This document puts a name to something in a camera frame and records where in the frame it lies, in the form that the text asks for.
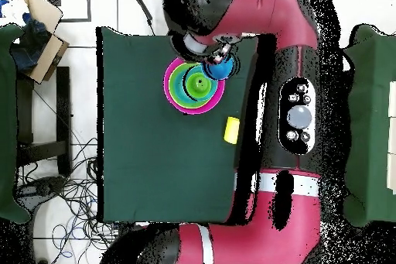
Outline blue cup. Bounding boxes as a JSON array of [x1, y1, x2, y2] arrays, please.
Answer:
[[200, 55, 237, 81]]

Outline tangle of floor cables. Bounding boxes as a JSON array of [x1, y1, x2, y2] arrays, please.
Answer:
[[15, 136, 125, 264]]

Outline tall yellow cup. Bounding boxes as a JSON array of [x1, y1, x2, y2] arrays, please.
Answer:
[[223, 116, 241, 146]]

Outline cardboard box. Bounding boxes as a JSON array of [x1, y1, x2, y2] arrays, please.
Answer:
[[21, 0, 70, 85]]

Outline black chair base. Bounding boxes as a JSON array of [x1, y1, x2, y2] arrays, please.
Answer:
[[15, 176, 67, 209]]

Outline dark green table cloth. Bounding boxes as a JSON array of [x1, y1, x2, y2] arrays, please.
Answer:
[[96, 26, 259, 225]]

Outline large pink bowl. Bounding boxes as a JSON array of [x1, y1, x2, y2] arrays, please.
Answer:
[[162, 57, 226, 115]]

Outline green cup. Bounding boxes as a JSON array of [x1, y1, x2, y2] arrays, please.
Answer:
[[185, 71, 214, 98]]

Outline black bench frame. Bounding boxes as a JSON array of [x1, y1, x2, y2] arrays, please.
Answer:
[[16, 65, 73, 178]]

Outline large green bowl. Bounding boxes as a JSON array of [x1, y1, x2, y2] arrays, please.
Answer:
[[168, 61, 216, 109]]

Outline stack of white boxes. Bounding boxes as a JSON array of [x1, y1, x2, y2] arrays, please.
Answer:
[[386, 80, 396, 195]]

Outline small light blue bowl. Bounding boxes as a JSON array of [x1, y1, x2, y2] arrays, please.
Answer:
[[182, 65, 219, 103]]

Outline black tripod leg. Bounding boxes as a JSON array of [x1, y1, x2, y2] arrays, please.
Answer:
[[125, 0, 155, 36]]

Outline black square frame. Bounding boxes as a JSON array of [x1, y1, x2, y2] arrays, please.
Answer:
[[46, 0, 92, 23]]

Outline green cloth side table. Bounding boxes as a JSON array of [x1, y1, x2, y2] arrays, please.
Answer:
[[341, 23, 396, 228], [0, 23, 32, 225]]

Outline dark blue cloth bag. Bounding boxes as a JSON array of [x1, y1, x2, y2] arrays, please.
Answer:
[[9, 12, 52, 74]]

